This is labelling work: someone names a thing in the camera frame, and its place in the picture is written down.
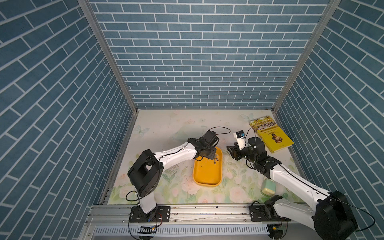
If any yellow plastic storage tray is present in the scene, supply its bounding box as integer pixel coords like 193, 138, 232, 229
193, 147, 223, 187

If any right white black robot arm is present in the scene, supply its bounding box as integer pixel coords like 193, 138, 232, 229
227, 132, 358, 240

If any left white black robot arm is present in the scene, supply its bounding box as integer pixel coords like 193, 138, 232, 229
127, 130, 220, 215

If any yellow book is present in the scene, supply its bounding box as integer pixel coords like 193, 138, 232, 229
250, 116, 294, 153

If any pale green soap bar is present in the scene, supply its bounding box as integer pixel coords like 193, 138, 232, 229
261, 179, 277, 197

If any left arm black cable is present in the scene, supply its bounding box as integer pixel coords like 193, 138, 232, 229
125, 126, 232, 202

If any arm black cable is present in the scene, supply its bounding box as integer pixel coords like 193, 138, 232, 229
125, 126, 232, 202
244, 127, 376, 232

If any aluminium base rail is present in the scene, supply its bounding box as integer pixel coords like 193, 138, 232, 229
85, 203, 316, 226

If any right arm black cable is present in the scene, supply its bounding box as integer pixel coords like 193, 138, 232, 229
244, 127, 376, 232

